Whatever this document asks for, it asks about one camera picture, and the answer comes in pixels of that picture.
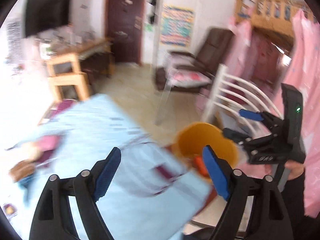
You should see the orange cardboard box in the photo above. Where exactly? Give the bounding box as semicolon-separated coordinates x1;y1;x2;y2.
193;156;209;178

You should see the black sleeve forearm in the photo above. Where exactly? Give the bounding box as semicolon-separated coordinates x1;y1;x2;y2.
281;172;320;240

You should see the yellow trash bucket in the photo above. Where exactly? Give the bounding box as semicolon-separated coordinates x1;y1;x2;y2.
170;122;239;182

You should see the person's right hand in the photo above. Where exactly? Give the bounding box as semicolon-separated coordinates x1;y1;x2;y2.
265;160;306;181

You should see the white metal bed headboard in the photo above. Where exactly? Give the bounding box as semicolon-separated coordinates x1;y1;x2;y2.
201;64;283;137

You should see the pink bed curtain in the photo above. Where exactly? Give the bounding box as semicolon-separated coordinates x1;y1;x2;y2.
225;10;319;218

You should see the dark brown armchair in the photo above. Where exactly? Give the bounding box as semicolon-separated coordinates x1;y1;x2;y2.
154;28;234;126

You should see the pink patterned cushion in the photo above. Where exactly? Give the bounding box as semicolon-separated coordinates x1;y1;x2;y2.
163;54;211;88

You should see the light blue patterned tablecloth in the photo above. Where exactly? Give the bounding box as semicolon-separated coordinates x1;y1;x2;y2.
1;94;210;239

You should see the purple white vibration platform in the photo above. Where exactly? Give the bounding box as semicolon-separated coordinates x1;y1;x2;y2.
39;99;77;125

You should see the small wooden stool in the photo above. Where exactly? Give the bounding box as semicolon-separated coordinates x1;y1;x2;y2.
48;72;90;102

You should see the wooden desk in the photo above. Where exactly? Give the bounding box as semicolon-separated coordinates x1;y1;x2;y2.
45;37;113;77

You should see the dark brown entrance door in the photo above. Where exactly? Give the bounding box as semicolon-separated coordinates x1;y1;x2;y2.
105;0;145;64

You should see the wooden loft bed frame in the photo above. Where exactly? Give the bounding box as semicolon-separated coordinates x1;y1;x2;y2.
234;0;317;52

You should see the colourful wall poster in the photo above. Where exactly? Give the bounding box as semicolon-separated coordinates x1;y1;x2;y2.
160;5;194;47

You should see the black wall television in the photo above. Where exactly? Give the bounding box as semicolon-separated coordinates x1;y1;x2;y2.
24;0;72;38

